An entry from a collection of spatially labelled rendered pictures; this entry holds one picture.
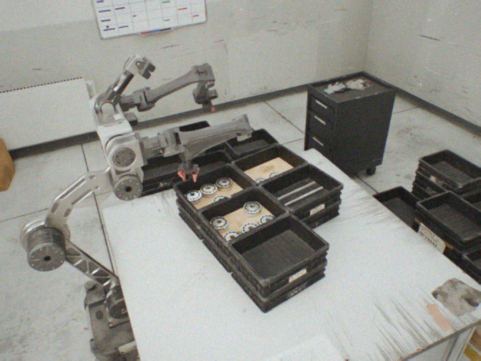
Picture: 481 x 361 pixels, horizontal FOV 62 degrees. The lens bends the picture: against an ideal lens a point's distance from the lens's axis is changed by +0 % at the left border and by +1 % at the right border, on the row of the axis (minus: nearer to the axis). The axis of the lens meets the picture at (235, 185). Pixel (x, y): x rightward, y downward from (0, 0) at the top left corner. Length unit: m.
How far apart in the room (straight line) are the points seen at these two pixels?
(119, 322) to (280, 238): 1.11
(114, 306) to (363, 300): 1.39
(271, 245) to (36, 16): 3.40
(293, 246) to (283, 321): 0.38
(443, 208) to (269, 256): 1.46
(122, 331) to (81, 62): 3.04
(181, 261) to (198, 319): 0.39
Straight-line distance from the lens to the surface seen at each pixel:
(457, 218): 3.03
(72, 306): 3.17
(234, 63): 5.22
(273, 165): 2.67
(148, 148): 1.69
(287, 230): 2.17
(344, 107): 3.44
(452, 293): 2.23
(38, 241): 2.20
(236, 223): 2.21
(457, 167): 3.54
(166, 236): 2.39
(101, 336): 2.63
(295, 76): 5.72
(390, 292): 2.14
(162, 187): 3.15
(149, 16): 4.75
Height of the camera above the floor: 2.30
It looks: 36 degrees down
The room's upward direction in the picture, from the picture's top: 3 degrees counter-clockwise
